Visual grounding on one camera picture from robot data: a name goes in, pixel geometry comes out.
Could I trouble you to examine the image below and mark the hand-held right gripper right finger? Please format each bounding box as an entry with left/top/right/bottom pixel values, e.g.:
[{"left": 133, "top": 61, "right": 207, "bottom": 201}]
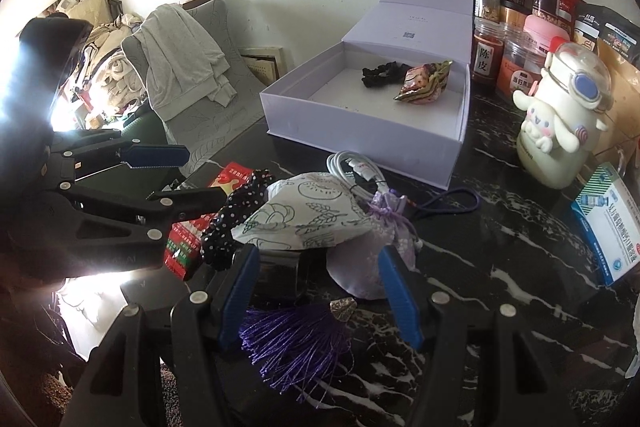
[{"left": 377, "top": 244, "right": 581, "bottom": 427}]

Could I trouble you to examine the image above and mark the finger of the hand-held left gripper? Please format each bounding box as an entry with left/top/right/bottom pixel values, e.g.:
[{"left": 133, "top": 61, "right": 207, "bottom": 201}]
[
  {"left": 47, "top": 131, "right": 191, "bottom": 184},
  {"left": 47, "top": 184, "right": 230, "bottom": 254}
]

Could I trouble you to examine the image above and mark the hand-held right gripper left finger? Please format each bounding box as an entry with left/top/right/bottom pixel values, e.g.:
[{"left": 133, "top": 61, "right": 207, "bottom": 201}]
[{"left": 60, "top": 244, "right": 261, "bottom": 427}]

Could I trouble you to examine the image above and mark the black polka dot scrunchie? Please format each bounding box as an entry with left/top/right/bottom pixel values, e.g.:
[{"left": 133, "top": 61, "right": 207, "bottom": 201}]
[{"left": 200, "top": 168, "right": 276, "bottom": 268}]

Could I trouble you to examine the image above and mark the red snack packet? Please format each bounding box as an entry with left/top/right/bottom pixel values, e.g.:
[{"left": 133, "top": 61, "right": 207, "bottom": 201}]
[{"left": 162, "top": 162, "right": 251, "bottom": 283}]

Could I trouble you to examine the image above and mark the purple sachet bag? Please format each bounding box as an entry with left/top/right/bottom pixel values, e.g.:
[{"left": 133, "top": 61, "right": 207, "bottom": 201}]
[{"left": 325, "top": 192, "right": 418, "bottom": 300}]

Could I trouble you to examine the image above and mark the dark grey pouch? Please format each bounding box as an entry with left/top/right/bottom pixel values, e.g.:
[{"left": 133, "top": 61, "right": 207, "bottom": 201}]
[{"left": 255, "top": 249, "right": 331, "bottom": 303}]

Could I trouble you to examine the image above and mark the purple tassel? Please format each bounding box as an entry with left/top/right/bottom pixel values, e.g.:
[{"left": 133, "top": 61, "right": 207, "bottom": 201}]
[{"left": 239, "top": 297, "right": 358, "bottom": 390}]

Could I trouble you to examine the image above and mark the white leaf print pouch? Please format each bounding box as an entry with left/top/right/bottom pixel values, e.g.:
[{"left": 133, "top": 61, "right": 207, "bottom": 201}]
[{"left": 232, "top": 172, "right": 373, "bottom": 253}]

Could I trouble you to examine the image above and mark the white cable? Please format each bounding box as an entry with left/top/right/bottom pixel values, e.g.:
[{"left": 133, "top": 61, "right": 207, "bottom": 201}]
[{"left": 326, "top": 150, "right": 388, "bottom": 195}]

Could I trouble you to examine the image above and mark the lavender cardboard box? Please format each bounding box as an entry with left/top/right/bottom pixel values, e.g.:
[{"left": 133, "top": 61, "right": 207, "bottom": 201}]
[{"left": 259, "top": 0, "right": 476, "bottom": 192}]

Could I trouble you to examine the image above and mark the pile of beige bedding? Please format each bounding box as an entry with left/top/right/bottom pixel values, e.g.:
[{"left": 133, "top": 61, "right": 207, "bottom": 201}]
[{"left": 40, "top": 0, "right": 151, "bottom": 128}]

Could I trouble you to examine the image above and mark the grey cushioned chair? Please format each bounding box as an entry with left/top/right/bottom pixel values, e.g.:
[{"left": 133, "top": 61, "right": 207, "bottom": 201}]
[{"left": 121, "top": 0, "right": 281, "bottom": 162}]

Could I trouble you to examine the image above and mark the light grey garment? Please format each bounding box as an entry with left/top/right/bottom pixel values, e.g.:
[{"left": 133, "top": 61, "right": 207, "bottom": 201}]
[{"left": 132, "top": 3, "right": 238, "bottom": 122}]

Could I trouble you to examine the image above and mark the white cartoon dog bottle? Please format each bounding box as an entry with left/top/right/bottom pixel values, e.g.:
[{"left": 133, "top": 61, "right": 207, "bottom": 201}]
[{"left": 511, "top": 41, "right": 613, "bottom": 190}]

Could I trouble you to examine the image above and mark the striped snack packet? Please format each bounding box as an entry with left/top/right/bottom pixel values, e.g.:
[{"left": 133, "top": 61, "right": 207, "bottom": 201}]
[{"left": 392, "top": 61, "right": 453, "bottom": 105}]

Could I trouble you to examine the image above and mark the blue and white medicine box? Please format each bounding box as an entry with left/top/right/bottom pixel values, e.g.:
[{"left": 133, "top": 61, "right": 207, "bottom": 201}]
[{"left": 571, "top": 162, "right": 640, "bottom": 287}]

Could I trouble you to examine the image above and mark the clear jar orange label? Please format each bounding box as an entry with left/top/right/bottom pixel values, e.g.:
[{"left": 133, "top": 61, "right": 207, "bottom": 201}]
[{"left": 497, "top": 24, "right": 546, "bottom": 100}]

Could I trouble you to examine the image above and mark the clear jar brown label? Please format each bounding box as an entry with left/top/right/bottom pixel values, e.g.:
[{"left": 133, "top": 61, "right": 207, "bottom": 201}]
[{"left": 471, "top": 17, "right": 506, "bottom": 85}]

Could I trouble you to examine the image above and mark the orange tin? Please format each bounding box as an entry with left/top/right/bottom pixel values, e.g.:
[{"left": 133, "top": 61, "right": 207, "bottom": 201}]
[{"left": 500, "top": 2, "right": 532, "bottom": 28}]

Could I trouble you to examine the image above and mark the brown paper bag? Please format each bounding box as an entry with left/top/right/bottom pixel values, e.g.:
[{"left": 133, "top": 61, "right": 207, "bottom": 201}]
[{"left": 595, "top": 42, "right": 640, "bottom": 168}]

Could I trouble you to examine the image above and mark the pink round container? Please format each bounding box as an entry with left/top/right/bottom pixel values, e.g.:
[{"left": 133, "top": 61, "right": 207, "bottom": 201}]
[{"left": 522, "top": 13, "right": 571, "bottom": 52}]

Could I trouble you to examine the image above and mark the black lid nut jar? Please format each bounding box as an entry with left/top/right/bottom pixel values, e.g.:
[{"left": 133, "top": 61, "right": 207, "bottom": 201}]
[{"left": 473, "top": 0, "right": 502, "bottom": 20}]

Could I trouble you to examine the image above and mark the black foil bag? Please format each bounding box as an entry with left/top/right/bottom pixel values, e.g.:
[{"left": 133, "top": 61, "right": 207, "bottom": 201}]
[{"left": 572, "top": 2, "right": 616, "bottom": 58}]

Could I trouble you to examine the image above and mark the red foil packet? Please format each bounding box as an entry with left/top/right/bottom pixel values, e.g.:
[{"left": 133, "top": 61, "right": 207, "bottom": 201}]
[{"left": 559, "top": 0, "right": 581, "bottom": 28}]

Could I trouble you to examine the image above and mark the dark printed bag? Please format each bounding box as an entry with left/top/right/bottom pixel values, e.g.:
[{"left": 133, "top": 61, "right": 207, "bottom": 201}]
[{"left": 597, "top": 19, "right": 640, "bottom": 68}]

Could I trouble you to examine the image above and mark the purple cord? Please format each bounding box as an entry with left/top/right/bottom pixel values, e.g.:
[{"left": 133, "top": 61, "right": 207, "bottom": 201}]
[{"left": 410, "top": 187, "right": 481, "bottom": 220}]

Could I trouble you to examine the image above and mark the wooden picture frame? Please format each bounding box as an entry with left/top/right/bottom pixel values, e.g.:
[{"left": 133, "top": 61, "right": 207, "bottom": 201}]
[{"left": 240, "top": 46, "right": 286, "bottom": 88}]

